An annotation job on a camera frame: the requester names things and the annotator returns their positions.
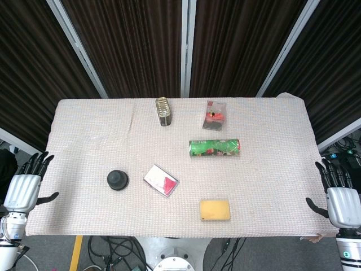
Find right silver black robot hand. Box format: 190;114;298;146
306;158;361;229

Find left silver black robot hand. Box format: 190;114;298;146
3;151;60;214

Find black round object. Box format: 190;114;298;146
107;169;130;191

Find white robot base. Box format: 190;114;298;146
138;237;212;271

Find black trouser leg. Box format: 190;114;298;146
0;149;18;198

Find black power devices with lights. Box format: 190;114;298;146
324;148;361;173

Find yellow floor tape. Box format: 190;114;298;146
69;235;84;271

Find beige waffle tablecloth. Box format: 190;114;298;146
24;92;339;239

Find yellow sponge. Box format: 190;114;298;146
199;199;231;222

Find clear case with red card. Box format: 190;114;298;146
143;164;181;198

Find green Pringles can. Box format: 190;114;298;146
188;138;242;158

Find clear box with red parts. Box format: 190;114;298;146
201;100;228;132

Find gold rectangular tin can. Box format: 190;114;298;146
155;97;172;127

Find white partition frame rail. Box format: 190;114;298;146
317;117;361;153
0;127;45;159

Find black cable bundle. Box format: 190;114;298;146
87;236;147;271
217;237;246;271

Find white partition frame post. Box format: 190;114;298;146
256;0;322;98
46;0;109;99
180;0;197;98

